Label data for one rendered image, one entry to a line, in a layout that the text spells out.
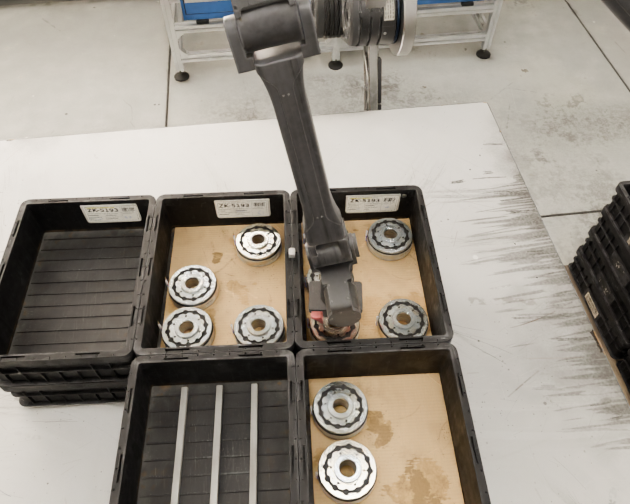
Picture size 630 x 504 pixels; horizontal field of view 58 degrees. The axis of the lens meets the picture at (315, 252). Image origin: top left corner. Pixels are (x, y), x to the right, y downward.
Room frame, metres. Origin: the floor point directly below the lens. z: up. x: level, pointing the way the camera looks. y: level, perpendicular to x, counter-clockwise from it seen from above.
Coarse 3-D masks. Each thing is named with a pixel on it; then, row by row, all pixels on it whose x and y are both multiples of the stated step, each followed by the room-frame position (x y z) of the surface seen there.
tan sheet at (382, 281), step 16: (352, 224) 0.85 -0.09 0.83; (368, 224) 0.85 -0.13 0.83; (304, 240) 0.81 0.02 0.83; (304, 256) 0.76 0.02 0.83; (368, 256) 0.76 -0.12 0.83; (416, 256) 0.76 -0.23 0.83; (304, 272) 0.72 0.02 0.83; (368, 272) 0.72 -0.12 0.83; (384, 272) 0.72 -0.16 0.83; (400, 272) 0.72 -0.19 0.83; (416, 272) 0.72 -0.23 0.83; (304, 288) 0.67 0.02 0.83; (368, 288) 0.67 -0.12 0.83; (384, 288) 0.67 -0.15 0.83; (400, 288) 0.67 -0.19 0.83; (416, 288) 0.67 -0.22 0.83; (368, 304) 0.63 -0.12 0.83; (384, 304) 0.63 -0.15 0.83; (368, 320) 0.59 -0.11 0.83; (368, 336) 0.55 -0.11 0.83
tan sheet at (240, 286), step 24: (192, 240) 0.81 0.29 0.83; (216, 240) 0.81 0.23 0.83; (192, 264) 0.74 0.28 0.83; (216, 264) 0.74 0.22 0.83; (240, 264) 0.74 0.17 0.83; (192, 288) 0.67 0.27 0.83; (240, 288) 0.67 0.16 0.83; (264, 288) 0.67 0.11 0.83; (168, 312) 0.61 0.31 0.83; (216, 312) 0.61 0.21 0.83; (240, 312) 0.61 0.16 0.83; (216, 336) 0.55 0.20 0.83
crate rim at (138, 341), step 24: (216, 192) 0.87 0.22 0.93; (240, 192) 0.87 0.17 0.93; (264, 192) 0.87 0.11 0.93; (288, 216) 0.80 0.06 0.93; (288, 240) 0.73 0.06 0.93; (288, 264) 0.68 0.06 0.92; (144, 288) 0.61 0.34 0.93; (288, 288) 0.61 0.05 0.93; (144, 312) 0.55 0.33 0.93; (288, 312) 0.56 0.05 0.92; (288, 336) 0.50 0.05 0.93
